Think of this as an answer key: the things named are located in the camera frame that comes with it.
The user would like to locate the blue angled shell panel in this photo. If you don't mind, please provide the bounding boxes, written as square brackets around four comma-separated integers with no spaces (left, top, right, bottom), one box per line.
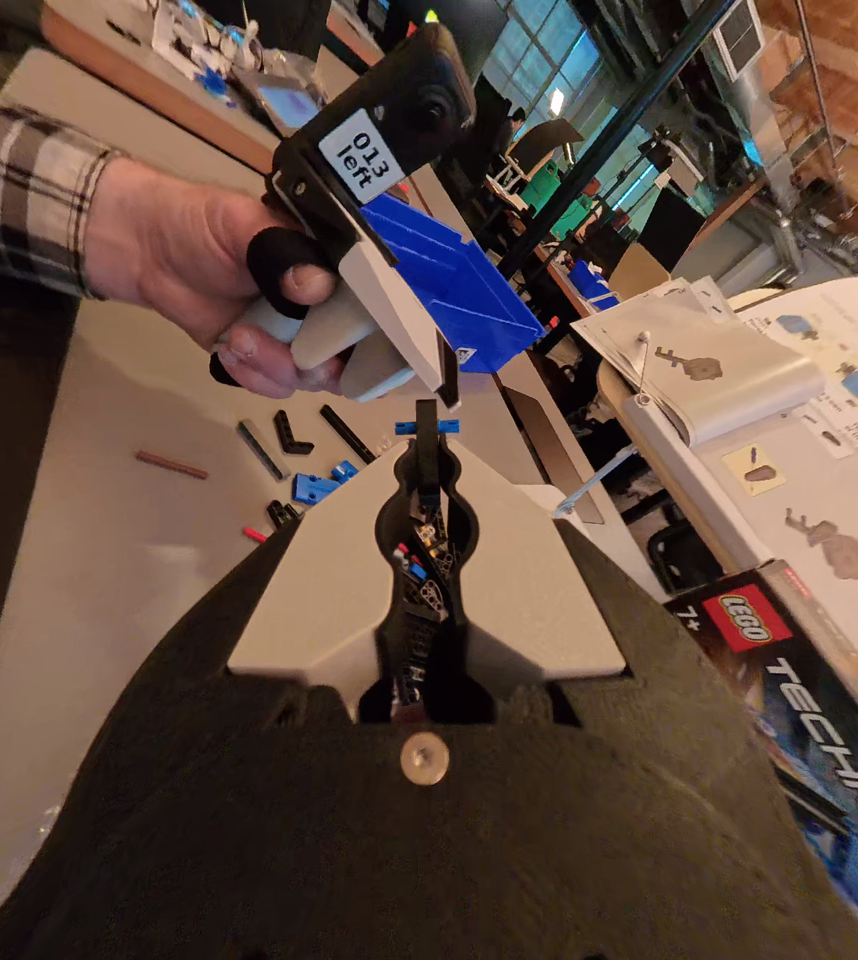
[291,473,342,506]

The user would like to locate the green panel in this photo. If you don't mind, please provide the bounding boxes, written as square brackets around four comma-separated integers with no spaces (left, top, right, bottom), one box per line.
[517,160,567,216]

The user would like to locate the dark perforated panel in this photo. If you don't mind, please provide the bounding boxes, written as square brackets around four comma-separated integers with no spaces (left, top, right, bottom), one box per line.
[0,258,83,800]

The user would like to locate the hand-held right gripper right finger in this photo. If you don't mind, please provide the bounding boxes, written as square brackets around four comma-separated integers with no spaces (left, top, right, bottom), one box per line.
[440,437,629,721]

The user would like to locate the person's left forearm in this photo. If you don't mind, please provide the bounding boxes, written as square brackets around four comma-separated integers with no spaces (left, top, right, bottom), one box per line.
[0,97,126,301]

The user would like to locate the brown wooden board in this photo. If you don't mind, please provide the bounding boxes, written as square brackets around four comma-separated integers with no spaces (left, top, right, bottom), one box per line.
[37,3,278,175]

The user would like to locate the long black beam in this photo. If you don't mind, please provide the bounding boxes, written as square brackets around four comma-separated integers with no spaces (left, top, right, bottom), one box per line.
[319,404,378,465]

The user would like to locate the printed toy set box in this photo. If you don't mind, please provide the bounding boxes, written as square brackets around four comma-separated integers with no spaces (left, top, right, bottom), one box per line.
[660,557,858,960]

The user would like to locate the grey desk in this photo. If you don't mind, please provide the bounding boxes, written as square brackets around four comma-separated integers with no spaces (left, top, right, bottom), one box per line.
[0,45,666,939]

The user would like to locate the person's left hand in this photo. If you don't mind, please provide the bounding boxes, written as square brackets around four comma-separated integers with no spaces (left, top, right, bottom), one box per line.
[84,157,348,400]

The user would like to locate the black steel pillar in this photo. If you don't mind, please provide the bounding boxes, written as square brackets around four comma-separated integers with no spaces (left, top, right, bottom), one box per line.
[495,0,743,280]

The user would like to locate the page holder wire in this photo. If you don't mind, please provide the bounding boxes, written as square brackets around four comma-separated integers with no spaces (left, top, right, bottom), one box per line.
[634,329,660,407]

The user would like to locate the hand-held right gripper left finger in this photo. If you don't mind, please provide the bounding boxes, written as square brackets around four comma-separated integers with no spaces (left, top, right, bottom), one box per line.
[226,438,419,721]

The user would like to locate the brown axle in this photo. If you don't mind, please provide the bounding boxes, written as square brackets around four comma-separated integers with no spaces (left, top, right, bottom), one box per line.
[134,449,211,482]

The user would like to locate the blue plastic bin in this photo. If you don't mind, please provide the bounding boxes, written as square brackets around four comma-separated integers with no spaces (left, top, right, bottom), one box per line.
[357,190,549,375]

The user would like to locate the tablet with lit screen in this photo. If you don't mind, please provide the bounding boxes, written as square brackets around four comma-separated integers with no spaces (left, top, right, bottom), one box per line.
[255,74,327,134]

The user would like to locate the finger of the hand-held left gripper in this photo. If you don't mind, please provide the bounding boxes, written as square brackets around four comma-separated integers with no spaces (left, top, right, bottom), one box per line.
[337,238,447,397]
[432,328,463,411]

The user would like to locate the dark grey beam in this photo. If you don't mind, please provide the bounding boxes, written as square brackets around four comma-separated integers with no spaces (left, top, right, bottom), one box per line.
[237,419,288,483]

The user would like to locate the white book stand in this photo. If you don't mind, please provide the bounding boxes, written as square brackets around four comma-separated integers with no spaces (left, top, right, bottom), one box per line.
[552,441,642,520]

